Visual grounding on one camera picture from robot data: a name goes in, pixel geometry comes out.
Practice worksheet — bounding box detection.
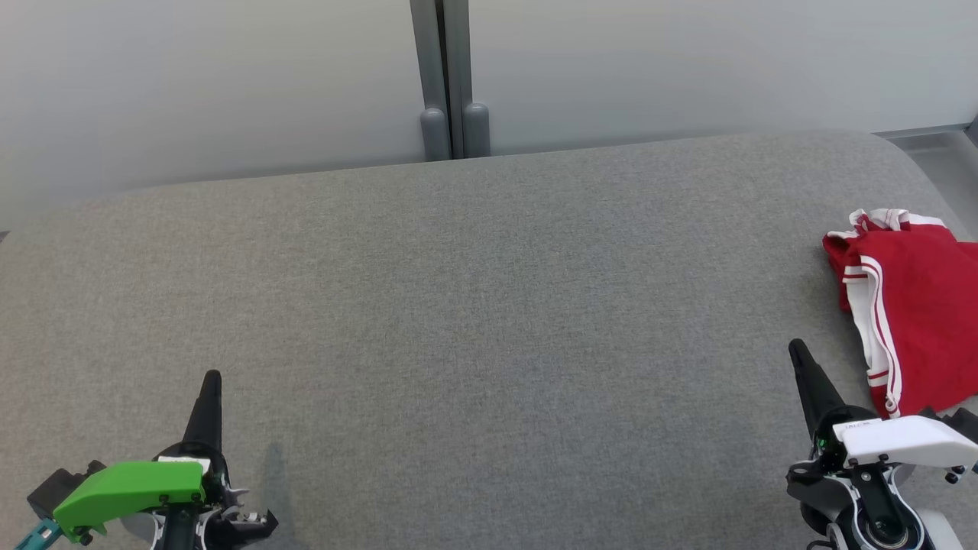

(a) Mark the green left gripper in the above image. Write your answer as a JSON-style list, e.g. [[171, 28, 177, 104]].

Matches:
[[52, 370, 279, 550]]

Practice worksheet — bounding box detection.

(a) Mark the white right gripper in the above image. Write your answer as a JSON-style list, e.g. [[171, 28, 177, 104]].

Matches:
[[789, 339, 978, 529]]

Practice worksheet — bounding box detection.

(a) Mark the red number 23 jersey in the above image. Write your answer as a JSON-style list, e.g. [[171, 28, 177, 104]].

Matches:
[[839, 228, 978, 420]]

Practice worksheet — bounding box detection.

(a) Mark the grey fabric sofa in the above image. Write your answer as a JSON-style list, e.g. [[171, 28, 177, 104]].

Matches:
[[0, 130, 978, 550]]

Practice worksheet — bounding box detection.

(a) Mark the grey cylindrical door stopper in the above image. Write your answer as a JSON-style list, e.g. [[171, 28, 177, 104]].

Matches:
[[419, 107, 452, 163], [462, 103, 491, 159]]

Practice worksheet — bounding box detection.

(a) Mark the teal left cable connector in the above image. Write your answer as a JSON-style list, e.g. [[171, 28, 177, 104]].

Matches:
[[14, 517, 63, 550]]

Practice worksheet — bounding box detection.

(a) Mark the grey metal floor rail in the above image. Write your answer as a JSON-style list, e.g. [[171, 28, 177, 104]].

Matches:
[[871, 115, 978, 147]]

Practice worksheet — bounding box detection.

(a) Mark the grey metal door frame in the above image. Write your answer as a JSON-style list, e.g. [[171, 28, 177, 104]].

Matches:
[[409, 0, 471, 161]]

